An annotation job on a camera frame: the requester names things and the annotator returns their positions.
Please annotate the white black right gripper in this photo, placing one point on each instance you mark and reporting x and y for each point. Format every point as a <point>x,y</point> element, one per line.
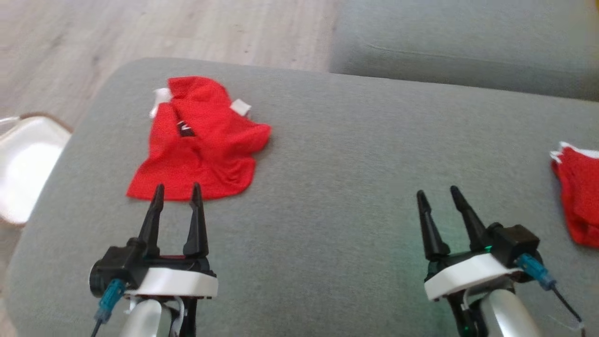
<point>463,276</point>

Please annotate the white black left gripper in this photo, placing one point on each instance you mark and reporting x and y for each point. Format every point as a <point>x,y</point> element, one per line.
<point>178,283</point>

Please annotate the red jersey with white sleeves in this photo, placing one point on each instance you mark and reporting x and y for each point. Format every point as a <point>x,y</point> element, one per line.
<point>206,150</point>

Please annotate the red garment with white trim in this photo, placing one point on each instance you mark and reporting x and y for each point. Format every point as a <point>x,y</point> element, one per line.
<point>580,196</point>

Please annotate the grey sofa cushion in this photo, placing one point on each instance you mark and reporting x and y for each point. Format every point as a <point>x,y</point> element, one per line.
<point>468,37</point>

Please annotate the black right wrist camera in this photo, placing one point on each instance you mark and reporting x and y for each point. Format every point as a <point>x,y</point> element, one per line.
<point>514,243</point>

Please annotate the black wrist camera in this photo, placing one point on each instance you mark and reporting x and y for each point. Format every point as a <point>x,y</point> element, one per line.
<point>117,269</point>
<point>514,243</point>

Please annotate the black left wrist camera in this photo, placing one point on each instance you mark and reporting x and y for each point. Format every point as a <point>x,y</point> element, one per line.
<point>117,269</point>

